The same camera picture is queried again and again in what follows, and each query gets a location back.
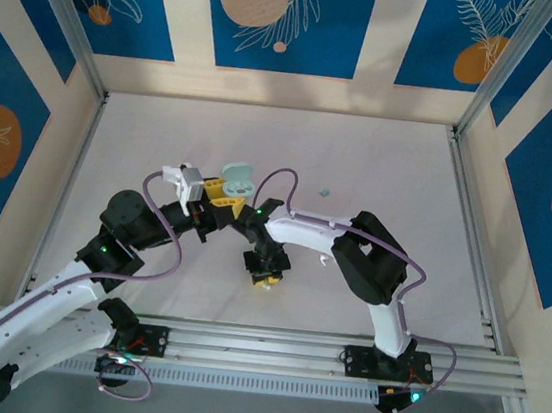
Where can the mint green earbud charging case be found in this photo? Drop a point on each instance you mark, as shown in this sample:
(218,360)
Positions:
(238,189)

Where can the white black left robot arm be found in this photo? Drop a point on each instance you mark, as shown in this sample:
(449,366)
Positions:
(63,336)

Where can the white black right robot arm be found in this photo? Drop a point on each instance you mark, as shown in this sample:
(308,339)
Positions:
(378,279)

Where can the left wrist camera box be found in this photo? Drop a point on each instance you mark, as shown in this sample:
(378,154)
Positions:
(190,183)

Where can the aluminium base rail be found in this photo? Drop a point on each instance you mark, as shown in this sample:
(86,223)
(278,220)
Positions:
(263,351)

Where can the aluminium side rail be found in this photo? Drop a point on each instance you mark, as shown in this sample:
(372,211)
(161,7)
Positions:
(465,189)
(81,152)

